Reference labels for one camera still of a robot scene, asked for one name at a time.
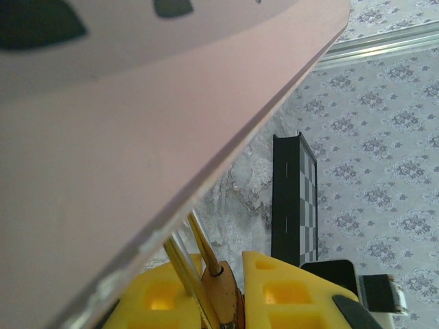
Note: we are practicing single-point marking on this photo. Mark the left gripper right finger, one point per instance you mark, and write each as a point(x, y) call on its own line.
point(291, 308)

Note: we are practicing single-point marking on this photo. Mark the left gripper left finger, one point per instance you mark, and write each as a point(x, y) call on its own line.
point(147, 284)

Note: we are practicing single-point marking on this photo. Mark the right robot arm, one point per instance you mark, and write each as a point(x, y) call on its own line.
point(326, 274)

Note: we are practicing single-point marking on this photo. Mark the black white chessboard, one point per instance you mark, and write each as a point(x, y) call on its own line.
point(291, 198)

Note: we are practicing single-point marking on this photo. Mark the pink tin box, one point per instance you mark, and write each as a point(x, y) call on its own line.
point(137, 120)

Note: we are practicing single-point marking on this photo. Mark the aluminium corner post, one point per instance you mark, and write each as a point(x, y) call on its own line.
point(377, 42)

